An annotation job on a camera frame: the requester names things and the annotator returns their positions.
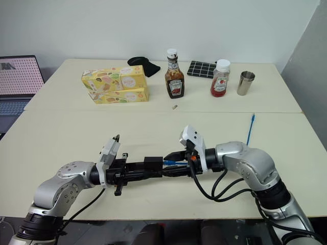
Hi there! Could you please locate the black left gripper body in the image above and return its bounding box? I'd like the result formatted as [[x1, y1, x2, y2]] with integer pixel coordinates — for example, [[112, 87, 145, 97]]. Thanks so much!
[[105, 152, 130, 197]]

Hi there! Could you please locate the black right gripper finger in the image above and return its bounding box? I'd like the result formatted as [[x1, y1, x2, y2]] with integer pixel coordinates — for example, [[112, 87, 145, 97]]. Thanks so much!
[[165, 151, 189, 162], [162, 166, 191, 179]]

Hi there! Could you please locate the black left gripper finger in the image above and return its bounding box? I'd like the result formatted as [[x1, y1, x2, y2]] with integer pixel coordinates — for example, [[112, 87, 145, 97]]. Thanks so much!
[[125, 162, 147, 171], [125, 170, 165, 180]]

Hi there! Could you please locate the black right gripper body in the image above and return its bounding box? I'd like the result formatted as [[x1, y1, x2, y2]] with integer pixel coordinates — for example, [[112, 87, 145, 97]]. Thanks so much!
[[184, 139, 205, 177]]

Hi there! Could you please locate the flat yellow printed carton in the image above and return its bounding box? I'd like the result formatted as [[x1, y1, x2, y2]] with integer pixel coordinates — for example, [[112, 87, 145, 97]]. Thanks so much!
[[87, 87, 150, 105]]

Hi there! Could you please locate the brown sauce bottle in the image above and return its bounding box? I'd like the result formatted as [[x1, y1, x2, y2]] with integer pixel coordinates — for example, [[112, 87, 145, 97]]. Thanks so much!
[[164, 48, 185, 100]]

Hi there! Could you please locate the red ketchup bottle white cap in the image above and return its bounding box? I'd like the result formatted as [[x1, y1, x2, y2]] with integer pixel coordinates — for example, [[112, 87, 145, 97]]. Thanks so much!
[[211, 59, 231, 98]]

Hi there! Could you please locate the large yellow printed carton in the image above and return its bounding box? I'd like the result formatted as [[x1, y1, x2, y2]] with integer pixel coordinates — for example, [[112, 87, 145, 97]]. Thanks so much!
[[81, 65, 147, 93]]

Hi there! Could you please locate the black grid pattern mat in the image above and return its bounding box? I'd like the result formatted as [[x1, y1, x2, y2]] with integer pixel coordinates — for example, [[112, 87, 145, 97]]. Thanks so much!
[[187, 60, 218, 79]]

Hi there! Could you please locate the black cloth pouch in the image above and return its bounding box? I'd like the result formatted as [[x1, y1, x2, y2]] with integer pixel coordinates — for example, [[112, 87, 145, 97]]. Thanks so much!
[[127, 56, 161, 78]]

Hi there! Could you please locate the stainless steel cup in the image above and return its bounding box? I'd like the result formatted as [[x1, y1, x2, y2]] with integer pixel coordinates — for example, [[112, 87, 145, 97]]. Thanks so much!
[[236, 70, 256, 96]]

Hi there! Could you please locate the open laptop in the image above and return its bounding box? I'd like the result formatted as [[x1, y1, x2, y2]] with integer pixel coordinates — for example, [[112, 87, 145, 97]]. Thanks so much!
[[0, 55, 45, 134]]

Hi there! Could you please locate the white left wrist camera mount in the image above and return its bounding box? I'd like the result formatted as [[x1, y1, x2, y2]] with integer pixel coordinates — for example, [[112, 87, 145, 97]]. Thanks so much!
[[96, 137, 122, 189]]

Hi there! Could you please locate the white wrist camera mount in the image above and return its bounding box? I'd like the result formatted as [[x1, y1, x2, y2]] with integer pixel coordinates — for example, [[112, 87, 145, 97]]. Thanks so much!
[[96, 137, 122, 189], [178, 125, 207, 172]]

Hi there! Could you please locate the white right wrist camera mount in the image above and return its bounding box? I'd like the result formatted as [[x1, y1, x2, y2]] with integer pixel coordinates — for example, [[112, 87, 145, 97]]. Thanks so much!
[[178, 125, 207, 172]]

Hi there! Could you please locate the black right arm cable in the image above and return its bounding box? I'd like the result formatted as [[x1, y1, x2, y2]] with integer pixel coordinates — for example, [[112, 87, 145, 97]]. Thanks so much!
[[189, 156, 319, 239]]

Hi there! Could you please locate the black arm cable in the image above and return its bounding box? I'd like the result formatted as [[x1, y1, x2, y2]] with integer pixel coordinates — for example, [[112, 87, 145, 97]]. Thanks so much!
[[60, 188, 106, 230], [189, 156, 319, 239]]

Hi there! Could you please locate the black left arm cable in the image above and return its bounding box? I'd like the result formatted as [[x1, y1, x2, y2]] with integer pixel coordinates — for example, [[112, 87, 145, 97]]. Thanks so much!
[[60, 188, 106, 230]]

